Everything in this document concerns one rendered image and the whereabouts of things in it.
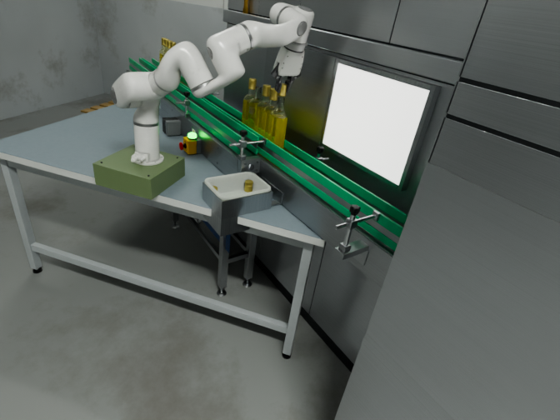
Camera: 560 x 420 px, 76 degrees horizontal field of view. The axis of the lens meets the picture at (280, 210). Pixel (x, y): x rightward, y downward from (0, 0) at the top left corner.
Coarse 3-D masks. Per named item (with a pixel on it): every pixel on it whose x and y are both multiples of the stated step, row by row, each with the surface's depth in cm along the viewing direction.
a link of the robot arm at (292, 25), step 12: (288, 12) 115; (300, 12) 116; (252, 24) 111; (264, 24) 111; (276, 24) 111; (288, 24) 112; (300, 24) 114; (252, 36) 112; (264, 36) 113; (276, 36) 113; (288, 36) 114; (300, 36) 118; (252, 48) 115
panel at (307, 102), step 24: (264, 72) 170; (312, 72) 143; (336, 72) 133; (384, 72) 115; (288, 96) 158; (312, 96) 145; (432, 96) 103; (288, 120) 162; (312, 120) 148; (408, 168) 115
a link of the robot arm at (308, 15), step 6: (276, 6) 118; (282, 6) 117; (288, 6) 117; (294, 6) 121; (300, 6) 122; (270, 12) 119; (276, 12) 117; (306, 12) 120; (312, 12) 122; (270, 18) 121; (276, 18) 118; (312, 18) 123; (306, 36) 126; (300, 42) 126
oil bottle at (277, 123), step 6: (270, 114) 147; (276, 114) 144; (282, 114) 144; (270, 120) 148; (276, 120) 144; (282, 120) 146; (270, 126) 148; (276, 126) 145; (282, 126) 147; (270, 132) 149; (276, 132) 147; (282, 132) 149; (270, 138) 150; (276, 138) 148; (282, 138) 150; (276, 144) 150; (282, 144) 152
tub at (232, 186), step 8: (224, 176) 144; (232, 176) 146; (240, 176) 148; (248, 176) 150; (256, 176) 148; (208, 184) 136; (216, 184) 143; (224, 184) 145; (232, 184) 148; (240, 184) 150; (256, 184) 148; (264, 184) 143; (216, 192) 131; (224, 192) 147; (232, 192) 148; (240, 192) 148; (248, 192) 134; (256, 192) 136; (224, 200) 131
